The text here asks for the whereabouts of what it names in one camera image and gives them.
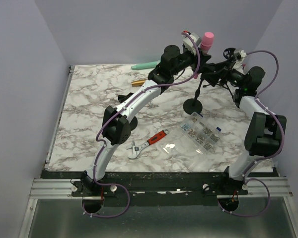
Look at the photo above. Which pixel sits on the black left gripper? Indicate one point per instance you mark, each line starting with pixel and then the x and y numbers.
pixel 193 59

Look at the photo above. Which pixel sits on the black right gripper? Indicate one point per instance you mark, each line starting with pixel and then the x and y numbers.
pixel 220 72

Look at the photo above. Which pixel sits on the pink microphone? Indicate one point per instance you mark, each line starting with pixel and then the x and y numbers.
pixel 206 41

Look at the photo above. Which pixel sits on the green microphone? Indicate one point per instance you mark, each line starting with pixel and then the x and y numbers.
pixel 147 65

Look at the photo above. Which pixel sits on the gold microphone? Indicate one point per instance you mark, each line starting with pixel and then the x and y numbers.
pixel 138 83

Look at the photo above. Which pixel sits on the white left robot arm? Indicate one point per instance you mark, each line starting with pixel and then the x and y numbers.
pixel 116 125

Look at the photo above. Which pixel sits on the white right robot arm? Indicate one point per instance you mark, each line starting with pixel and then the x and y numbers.
pixel 266 132

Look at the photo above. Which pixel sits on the black tripod microphone stand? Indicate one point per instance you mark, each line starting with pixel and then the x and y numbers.
pixel 229 61

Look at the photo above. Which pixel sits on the clear plastic screw box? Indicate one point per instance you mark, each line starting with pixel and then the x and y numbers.
pixel 191 141

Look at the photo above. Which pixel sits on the red adjustable wrench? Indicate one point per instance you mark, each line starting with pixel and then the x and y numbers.
pixel 136 149

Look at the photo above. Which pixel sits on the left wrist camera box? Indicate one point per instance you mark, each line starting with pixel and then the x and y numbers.
pixel 191 41

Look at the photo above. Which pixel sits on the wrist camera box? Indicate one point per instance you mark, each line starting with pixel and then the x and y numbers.
pixel 239 55
pixel 191 41

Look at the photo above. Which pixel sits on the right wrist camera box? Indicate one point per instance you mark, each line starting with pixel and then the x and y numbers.
pixel 239 55

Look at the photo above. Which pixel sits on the aluminium rail frame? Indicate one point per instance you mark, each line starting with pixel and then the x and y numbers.
pixel 151 196

